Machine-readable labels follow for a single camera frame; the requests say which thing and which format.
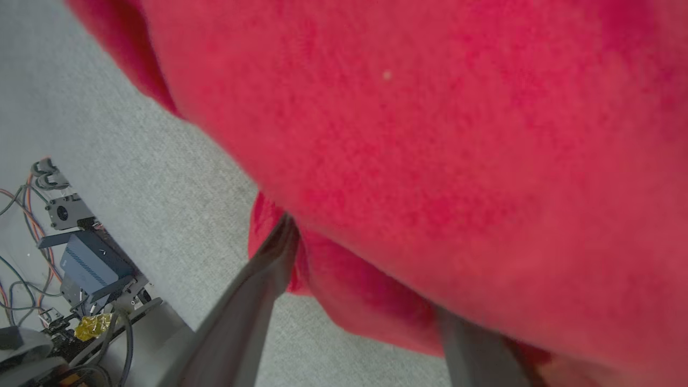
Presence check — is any coloured wire bundle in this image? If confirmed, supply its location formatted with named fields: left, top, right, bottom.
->
left=0, top=172, right=65, bottom=328

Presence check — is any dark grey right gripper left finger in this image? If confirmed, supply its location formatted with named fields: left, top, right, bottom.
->
left=175, top=214, right=300, bottom=387

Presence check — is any blue grey computer box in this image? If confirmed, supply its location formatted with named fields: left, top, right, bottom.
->
left=37, top=230, right=136, bottom=305

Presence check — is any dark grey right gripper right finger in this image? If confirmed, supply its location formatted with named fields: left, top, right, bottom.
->
left=436, top=309, right=550, bottom=387

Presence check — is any red basketball jersey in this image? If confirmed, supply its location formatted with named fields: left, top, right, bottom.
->
left=64, top=0, right=688, bottom=387

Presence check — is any small grey fan module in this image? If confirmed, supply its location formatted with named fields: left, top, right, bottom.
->
left=44, top=194, right=96, bottom=231

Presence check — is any yellow tape wad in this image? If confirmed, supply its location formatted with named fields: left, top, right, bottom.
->
left=74, top=313, right=114, bottom=342

